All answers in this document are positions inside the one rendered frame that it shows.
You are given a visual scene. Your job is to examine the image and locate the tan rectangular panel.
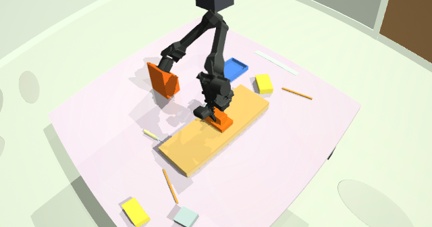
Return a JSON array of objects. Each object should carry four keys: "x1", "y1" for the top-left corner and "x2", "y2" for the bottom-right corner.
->
[{"x1": 158, "y1": 84, "x2": 269, "y2": 178}]

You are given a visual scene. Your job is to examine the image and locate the yellow rectangular block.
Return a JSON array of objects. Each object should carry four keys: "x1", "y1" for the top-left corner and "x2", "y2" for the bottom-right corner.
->
[
  {"x1": 121, "y1": 198, "x2": 151, "y2": 227},
  {"x1": 255, "y1": 74, "x2": 273, "y2": 94}
]

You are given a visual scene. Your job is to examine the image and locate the awl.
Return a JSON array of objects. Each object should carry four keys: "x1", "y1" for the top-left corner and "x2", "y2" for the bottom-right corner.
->
[{"x1": 143, "y1": 129, "x2": 161, "y2": 141}]

